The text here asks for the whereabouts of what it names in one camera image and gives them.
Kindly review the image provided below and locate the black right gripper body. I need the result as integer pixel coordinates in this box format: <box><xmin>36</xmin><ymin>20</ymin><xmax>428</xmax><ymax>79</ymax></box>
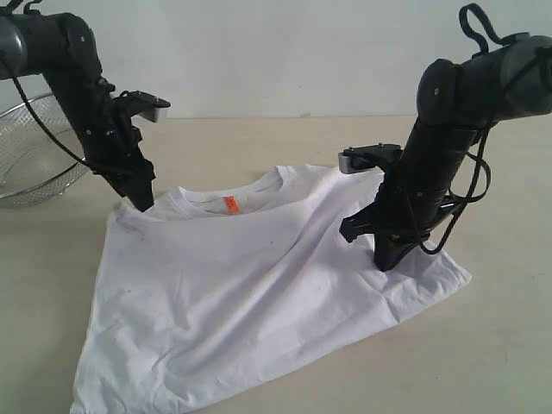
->
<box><xmin>366</xmin><ymin>172</ymin><xmax>457</xmax><ymax>246</ymax></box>

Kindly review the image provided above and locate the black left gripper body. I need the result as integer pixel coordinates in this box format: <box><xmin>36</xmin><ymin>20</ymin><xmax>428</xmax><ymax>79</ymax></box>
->
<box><xmin>83</xmin><ymin>107</ymin><xmax>155</xmax><ymax>190</ymax></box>

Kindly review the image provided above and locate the white t-shirt red print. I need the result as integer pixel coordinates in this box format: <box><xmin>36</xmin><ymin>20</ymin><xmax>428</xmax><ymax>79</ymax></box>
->
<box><xmin>71</xmin><ymin>165</ymin><xmax>471</xmax><ymax>413</ymax></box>

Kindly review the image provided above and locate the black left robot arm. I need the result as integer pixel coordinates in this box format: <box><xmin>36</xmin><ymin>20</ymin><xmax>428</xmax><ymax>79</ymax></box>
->
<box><xmin>1</xmin><ymin>1</ymin><xmax>170</xmax><ymax>211</ymax></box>

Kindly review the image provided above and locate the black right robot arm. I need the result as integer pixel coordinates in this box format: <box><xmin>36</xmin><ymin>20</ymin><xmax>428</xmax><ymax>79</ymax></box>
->
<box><xmin>338</xmin><ymin>34</ymin><xmax>551</xmax><ymax>271</ymax></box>

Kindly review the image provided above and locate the metal mesh basket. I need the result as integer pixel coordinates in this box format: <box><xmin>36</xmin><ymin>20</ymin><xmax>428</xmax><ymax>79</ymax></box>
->
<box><xmin>1</xmin><ymin>103</ymin><xmax>89</xmax><ymax>209</ymax></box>

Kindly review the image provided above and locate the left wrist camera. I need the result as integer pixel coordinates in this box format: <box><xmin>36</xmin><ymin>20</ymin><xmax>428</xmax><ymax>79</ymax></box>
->
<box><xmin>113</xmin><ymin>91</ymin><xmax>171</xmax><ymax>128</ymax></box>

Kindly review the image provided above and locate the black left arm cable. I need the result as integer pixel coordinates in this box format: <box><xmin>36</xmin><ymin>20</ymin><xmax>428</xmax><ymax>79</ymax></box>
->
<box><xmin>0</xmin><ymin>55</ymin><xmax>94</xmax><ymax>167</ymax></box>

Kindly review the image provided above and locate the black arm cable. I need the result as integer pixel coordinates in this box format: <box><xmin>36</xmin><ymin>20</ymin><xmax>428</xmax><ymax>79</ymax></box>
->
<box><xmin>420</xmin><ymin>3</ymin><xmax>544</xmax><ymax>255</ymax></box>
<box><xmin>0</xmin><ymin>55</ymin><xmax>94</xmax><ymax>167</ymax></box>

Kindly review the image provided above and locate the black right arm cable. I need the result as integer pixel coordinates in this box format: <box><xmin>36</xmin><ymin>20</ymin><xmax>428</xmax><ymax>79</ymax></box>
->
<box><xmin>420</xmin><ymin>3</ymin><xmax>544</xmax><ymax>255</ymax></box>

